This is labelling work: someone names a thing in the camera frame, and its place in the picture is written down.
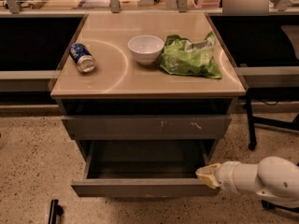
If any grey drawer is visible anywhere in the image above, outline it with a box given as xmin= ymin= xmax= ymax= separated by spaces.
xmin=72 ymin=140 xmax=220 ymax=198
xmin=63 ymin=115 xmax=232 ymax=140

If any grey top drawer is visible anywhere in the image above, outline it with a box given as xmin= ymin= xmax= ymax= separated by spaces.
xmin=63 ymin=115 xmax=232 ymax=140

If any white bowl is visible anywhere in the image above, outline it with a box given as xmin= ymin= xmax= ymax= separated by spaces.
xmin=127 ymin=35 xmax=164 ymax=65

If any grey drawer cabinet beige top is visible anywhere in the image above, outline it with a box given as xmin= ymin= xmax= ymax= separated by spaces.
xmin=51 ymin=12 xmax=246 ymax=155

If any black chair caster leg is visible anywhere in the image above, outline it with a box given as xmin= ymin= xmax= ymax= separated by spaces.
xmin=261 ymin=200 xmax=299 ymax=214

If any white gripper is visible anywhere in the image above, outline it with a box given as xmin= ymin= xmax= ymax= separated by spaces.
xmin=195 ymin=161 xmax=240 ymax=194

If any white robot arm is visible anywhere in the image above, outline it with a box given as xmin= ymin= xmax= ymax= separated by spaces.
xmin=195 ymin=156 xmax=299 ymax=209

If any green chip bag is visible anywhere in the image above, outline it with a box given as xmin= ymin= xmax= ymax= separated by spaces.
xmin=160 ymin=32 xmax=222 ymax=79

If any blue soda can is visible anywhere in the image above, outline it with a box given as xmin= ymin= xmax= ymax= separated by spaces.
xmin=69 ymin=43 xmax=96 ymax=73

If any black table leg frame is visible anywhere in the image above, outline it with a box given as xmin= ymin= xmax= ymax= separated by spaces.
xmin=245 ymin=95 xmax=299 ymax=150

